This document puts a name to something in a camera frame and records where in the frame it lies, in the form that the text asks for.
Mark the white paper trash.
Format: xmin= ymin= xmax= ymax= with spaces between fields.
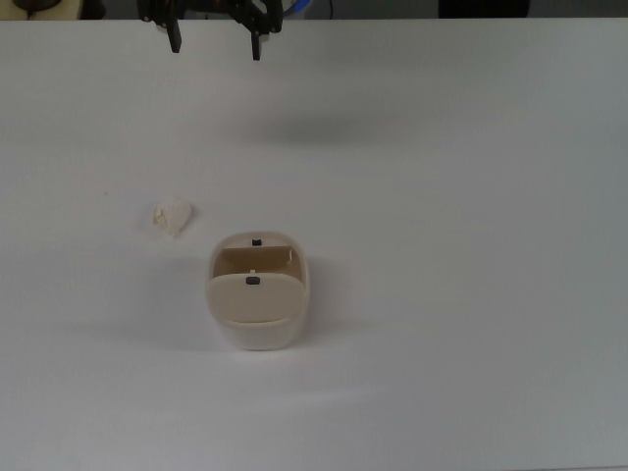
xmin=148 ymin=195 xmax=193 ymax=240

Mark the beige desk surface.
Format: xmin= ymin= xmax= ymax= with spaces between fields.
xmin=0 ymin=0 xmax=82 ymax=22

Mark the dark round desk object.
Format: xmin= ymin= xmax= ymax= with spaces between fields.
xmin=11 ymin=0 xmax=63 ymax=14

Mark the small cream lidded bin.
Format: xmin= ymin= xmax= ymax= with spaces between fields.
xmin=202 ymin=229 xmax=312 ymax=352

